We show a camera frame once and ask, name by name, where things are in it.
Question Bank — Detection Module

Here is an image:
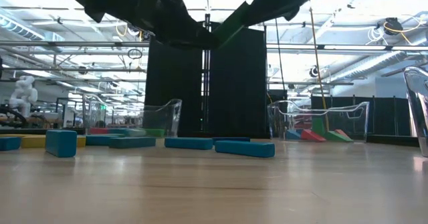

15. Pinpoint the long green block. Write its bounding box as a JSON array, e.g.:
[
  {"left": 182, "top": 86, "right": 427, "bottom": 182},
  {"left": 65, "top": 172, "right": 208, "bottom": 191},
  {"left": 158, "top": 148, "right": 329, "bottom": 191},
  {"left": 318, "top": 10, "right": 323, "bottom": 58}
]
[{"left": 212, "top": 0, "right": 251, "bottom": 49}]

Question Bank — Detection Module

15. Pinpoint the large clear plastic bin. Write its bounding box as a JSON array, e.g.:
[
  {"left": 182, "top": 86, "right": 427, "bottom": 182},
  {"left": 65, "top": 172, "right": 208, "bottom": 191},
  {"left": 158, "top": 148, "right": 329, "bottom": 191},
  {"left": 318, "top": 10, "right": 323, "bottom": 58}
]
[{"left": 403, "top": 66, "right": 428, "bottom": 158}]

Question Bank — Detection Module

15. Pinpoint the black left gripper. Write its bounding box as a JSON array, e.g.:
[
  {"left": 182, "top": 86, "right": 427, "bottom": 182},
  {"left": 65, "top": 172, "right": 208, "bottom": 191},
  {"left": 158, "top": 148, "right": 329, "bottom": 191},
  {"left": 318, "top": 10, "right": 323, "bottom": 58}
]
[{"left": 133, "top": 0, "right": 220, "bottom": 50}]

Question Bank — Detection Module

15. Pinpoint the white robot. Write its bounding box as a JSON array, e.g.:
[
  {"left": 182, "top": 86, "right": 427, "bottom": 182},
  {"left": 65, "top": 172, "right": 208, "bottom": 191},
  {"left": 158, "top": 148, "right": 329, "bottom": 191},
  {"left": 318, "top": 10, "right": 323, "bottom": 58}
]
[{"left": 8, "top": 75, "right": 39, "bottom": 118}]

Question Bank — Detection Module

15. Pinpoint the medium green block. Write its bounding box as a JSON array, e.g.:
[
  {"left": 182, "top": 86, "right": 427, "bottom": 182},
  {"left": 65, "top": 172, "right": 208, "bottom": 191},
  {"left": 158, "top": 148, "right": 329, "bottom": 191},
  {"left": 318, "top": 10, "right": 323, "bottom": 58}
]
[{"left": 312, "top": 116, "right": 330, "bottom": 134}]

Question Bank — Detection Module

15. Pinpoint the small light cyan cube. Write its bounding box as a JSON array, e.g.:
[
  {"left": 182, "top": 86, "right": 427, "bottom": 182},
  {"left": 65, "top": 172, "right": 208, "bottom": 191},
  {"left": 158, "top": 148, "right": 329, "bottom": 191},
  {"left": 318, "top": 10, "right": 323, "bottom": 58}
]
[{"left": 126, "top": 128, "right": 147, "bottom": 138}]

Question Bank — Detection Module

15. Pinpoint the medium blue block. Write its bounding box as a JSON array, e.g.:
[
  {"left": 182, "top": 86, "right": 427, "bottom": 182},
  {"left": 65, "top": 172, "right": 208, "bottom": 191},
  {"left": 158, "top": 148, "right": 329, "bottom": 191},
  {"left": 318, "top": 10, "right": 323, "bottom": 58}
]
[{"left": 285, "top": 129, "right": 302, "bottom": 141}]

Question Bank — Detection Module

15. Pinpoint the low black partition wall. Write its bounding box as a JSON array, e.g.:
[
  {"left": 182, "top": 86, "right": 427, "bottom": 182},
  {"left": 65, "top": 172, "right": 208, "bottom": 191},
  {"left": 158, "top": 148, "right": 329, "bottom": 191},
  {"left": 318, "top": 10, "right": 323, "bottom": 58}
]
[{"left": 310, "top": 95, "right": 413, "bottom": 138}]

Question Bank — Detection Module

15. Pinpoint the long dark blue block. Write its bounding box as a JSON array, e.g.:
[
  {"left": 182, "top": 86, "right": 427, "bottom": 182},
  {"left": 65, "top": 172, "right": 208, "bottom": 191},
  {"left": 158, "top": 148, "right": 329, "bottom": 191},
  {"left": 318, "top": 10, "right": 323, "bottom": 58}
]
[{"left": 212, "top": 136, "right": 251, "bottom": 142}]

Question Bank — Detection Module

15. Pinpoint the long teal block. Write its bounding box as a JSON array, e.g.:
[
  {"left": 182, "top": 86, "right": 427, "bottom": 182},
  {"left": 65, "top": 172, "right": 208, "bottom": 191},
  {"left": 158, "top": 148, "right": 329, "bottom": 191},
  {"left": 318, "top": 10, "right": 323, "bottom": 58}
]
[{"left": 108, "top": 136, "right": 157, "bottom": 149}]

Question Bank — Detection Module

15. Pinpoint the black folding partition screen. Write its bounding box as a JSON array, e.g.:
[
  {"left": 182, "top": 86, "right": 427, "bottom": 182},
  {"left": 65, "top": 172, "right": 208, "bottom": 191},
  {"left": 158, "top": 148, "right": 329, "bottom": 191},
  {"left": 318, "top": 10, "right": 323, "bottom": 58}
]
[{"left": 144, "top": 21, "right": 268, "bottom": 138}]

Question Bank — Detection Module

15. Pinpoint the yellow cable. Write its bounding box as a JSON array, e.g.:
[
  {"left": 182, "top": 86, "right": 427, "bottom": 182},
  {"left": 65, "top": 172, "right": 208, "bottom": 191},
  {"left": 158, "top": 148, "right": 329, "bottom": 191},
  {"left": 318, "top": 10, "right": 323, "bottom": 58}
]
[{"left": 308, "top": 6, "right": 331, "bottom": 133}]

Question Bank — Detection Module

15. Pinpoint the small green cube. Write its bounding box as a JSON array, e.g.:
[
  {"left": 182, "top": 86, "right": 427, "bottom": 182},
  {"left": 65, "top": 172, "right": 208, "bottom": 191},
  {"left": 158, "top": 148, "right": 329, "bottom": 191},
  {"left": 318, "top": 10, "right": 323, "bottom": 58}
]
[{"left": 143, "top": 127, "right": 167, "bottom": 138}]

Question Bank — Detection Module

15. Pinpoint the blue upright cube block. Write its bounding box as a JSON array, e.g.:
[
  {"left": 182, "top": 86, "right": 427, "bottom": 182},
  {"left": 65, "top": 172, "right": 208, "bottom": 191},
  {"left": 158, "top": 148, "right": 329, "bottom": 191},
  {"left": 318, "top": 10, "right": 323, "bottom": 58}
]
[{"left": 45, "top": 129, "right": 78, "bottom": 158}]

